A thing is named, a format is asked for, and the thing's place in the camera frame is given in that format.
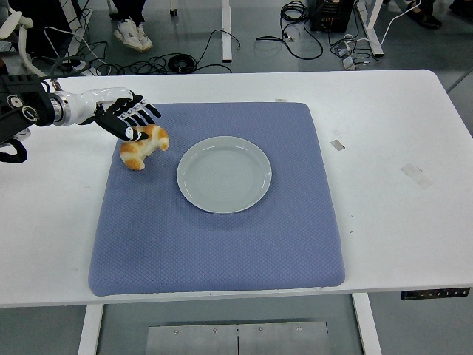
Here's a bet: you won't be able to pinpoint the person's white shoe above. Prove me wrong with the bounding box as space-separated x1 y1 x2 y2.
135 24 154 53
112 20 143 49

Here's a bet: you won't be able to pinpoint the person's legs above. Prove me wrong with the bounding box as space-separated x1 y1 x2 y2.
109 0 147 24

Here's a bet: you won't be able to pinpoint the white cable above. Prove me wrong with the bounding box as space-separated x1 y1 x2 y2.
380 0 422 45

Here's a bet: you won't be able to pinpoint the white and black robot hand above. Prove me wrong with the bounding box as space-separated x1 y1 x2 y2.
60 87 162 143

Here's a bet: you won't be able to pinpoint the long looped black cable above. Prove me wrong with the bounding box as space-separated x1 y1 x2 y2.
254 0 324 60

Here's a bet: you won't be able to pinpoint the coiled black cable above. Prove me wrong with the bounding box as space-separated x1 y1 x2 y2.
168 53 197 74

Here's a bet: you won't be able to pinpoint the thin black cable with plug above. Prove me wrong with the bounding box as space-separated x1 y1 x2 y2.
194 29 243 73

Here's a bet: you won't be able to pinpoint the person's black shoe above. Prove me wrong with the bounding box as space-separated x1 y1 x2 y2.
406 1 443 30

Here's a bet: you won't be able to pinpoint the white upright desk post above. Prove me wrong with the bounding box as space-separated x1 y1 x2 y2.
220 0 233 62

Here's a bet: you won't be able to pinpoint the black table control panel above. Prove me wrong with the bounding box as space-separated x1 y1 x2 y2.
401 287 471 301

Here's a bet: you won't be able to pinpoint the translucent tape strip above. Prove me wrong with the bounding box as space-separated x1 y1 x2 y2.
400 163 434 190

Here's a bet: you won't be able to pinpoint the orange and white croissant bread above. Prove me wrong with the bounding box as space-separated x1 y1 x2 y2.
119 124 171 172

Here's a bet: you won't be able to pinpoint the white office chair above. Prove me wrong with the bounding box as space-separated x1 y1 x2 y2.
0 10 49 77

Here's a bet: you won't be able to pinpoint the grey round plate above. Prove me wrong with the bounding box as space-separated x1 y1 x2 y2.
176 135 273 214

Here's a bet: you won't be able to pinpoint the black equipment box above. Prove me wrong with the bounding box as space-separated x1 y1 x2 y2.
308 0 356 33

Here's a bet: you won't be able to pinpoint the blue quilted mat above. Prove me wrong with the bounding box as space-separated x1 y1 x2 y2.
87 102 347 298

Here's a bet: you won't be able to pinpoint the white desk frame leg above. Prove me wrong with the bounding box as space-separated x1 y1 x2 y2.
360 0 385 57

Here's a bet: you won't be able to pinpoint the white table leg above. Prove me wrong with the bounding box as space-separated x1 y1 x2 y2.
76 303 105 355
351 292 383 355

